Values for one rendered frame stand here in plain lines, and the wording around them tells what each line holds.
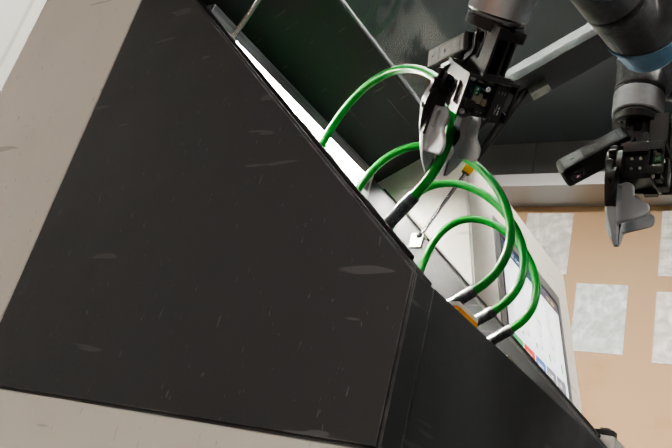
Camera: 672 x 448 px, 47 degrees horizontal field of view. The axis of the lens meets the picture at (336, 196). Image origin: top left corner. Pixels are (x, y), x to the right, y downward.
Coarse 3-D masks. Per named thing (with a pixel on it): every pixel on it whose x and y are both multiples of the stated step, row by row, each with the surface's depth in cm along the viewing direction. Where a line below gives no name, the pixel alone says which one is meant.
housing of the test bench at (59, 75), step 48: (48, 0) 138; (96, 0) 129; (48, 48) 129; (96, 48) 121; (0, 96) 130; (48, 96) 121; (96, 96) 114; (0, 144) 122; (48, 144) 114; (0, 192) 114; (48, 192) 108; (0, 240) 108; (0, 288) 102
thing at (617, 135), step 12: (612, 132) 118; (624, 132) 117; (588, 144) 119; (600, 144) 118; (612, 144) 117; (576, 156) 118; (588, 156) 117; (600, 156) 118; (564, 168) 118; (576, 168) 118; (588, 168) 119; (600, 168) 120; (564, 180) 121; (576, 180) 120
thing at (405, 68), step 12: (384, 72) 125; (396, 72) 122; (408, 72) 120; (420, 72) 115; (432, 72) 112; (372, 84) 128; (360, 96) 131; (348, 108) 132; (336, 120) 133; (324, 132) 134; (324, 144) 133; (444, 156) 101; (432, 168) 101; (432, 180) 102; (420, 192) 102
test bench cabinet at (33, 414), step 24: (0, 408) 90; (24, 408) 88; (48, 408) 86; (72, 408) 84; (96, 408) 82; (0, 432) 88; (24, 432) 86; (48, 432) 84; (72, 432) 82; (96, 432) 80; (120, 432) 79; (144, 432) 77; (168, 432) 75; (192, 432) 74; (216, 432) 72; (240, 432) 71
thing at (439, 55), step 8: (464, 32) 97; (472, 32) 96; (456, 40) 98; (464, 40) 96; (440, 48) 102; (448, 48) 100; (456, 48) 98; (464, 48) 96; (432, 56) 105; (440, 56) 102; (448, 56) 100; (456, 56) 99; (432, 64) 104; (440, 64) 103
